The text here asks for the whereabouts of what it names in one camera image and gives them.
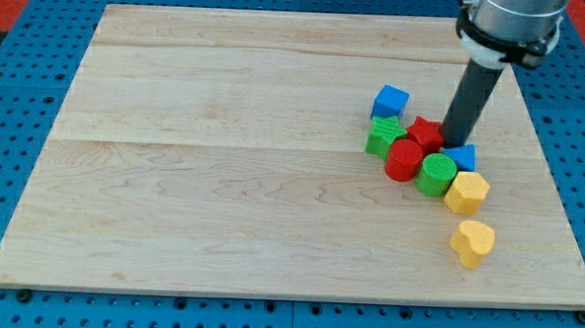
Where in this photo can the yellow hexagon block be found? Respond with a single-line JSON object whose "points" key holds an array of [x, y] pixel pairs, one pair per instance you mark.
{"points": [[466, 193]]}

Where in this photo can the green cylinder block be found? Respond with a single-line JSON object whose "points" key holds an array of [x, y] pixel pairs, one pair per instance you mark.
{"points": [[437, 171]]}

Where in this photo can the blue cube block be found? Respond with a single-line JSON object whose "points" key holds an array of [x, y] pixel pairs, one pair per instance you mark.
{"points": [[389, 102]]}

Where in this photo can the light wooden board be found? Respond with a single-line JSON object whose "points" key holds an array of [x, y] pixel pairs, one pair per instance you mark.
{"points": [[221, 153]]}

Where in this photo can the red cylinder block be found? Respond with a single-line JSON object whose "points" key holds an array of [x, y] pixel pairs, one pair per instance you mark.
{"points": [[403, 160]]}

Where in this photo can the blue triangle block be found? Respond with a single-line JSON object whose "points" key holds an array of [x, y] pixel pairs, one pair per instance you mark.
{"points": [[463, 156]]}

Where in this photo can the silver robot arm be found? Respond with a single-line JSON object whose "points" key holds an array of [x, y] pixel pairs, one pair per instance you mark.
{"points": [[498, 32]]}

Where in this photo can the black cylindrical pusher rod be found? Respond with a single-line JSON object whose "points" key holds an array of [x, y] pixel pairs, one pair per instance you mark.
{"points": [[472, 94]]}

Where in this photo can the red star block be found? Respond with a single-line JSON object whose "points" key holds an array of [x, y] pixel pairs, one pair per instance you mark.
{"points": [[427, 134]]}

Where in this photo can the yellow heart block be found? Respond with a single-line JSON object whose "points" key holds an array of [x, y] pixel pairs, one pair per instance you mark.
{"points": [[472, 241]]}

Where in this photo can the green star block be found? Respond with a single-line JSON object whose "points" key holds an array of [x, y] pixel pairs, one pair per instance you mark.
{"points": [[383, 132]]}

